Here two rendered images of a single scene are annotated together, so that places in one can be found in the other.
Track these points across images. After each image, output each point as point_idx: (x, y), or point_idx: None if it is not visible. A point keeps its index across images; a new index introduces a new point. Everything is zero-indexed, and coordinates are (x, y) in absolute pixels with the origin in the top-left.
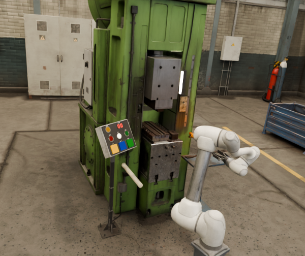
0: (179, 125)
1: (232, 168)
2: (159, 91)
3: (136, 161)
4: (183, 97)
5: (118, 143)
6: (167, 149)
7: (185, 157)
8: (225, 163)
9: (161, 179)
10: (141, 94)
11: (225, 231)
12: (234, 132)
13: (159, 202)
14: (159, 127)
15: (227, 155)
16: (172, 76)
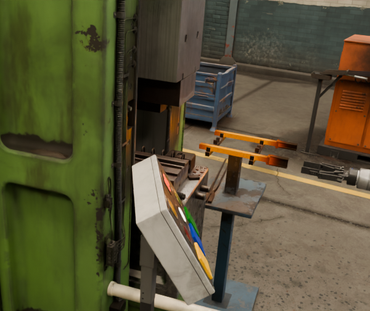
0: (172, 135)
1: None
2: (185, 54)
3: (126, 262)
4: None
5: (194, 238)
6: (205, 199)
7: (205, 201)
8: (355, 183)
9: None
10: (132, 71)
11: (293, 307)
12: None
13: None
14: (142, 152)
15: (336, 166)
16: (198, 10)
